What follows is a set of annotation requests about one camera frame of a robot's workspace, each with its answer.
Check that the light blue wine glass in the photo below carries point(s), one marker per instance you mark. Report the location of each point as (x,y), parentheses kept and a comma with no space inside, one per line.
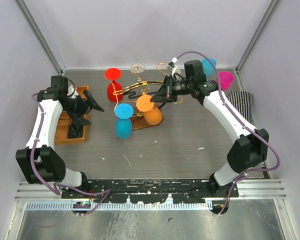
(208,68)

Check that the gold wire wine glass rack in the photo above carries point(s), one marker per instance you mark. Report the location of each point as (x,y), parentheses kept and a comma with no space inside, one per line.
(138,121)

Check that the magenta wine glass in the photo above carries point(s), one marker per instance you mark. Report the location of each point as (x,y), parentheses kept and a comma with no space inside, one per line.
(225,80)

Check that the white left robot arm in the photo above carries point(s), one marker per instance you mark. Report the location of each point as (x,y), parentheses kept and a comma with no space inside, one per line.
(38,161)

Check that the aluminium frame rail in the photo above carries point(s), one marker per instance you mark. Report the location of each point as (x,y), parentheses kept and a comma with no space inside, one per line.
(39,197)

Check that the orange wine glass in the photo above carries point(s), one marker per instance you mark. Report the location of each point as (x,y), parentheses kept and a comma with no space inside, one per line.
(151,113)

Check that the red wine glass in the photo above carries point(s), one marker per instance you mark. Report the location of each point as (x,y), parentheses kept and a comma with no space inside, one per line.
(114,89)

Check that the clear wine glass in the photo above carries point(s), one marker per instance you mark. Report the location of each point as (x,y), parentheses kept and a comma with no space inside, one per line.
(136,68)

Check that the black coiled item in tray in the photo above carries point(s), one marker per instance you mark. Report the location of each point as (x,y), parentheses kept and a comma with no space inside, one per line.
(75,132)

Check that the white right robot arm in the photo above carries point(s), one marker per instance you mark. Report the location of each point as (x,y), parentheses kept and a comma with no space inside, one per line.
(249,147)

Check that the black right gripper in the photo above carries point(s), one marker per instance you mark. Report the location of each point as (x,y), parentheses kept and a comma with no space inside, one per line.
(165,94)

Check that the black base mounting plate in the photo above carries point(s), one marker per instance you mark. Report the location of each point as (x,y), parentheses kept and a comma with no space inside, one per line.
(150,191)

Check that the blue wine glass front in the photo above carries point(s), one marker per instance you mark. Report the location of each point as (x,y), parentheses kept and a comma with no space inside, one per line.
(123,125)

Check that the striped cloth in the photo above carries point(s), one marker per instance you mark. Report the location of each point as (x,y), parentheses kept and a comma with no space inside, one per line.
(243,103)

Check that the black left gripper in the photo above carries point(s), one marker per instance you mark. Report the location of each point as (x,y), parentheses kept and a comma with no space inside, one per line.
(90,104)

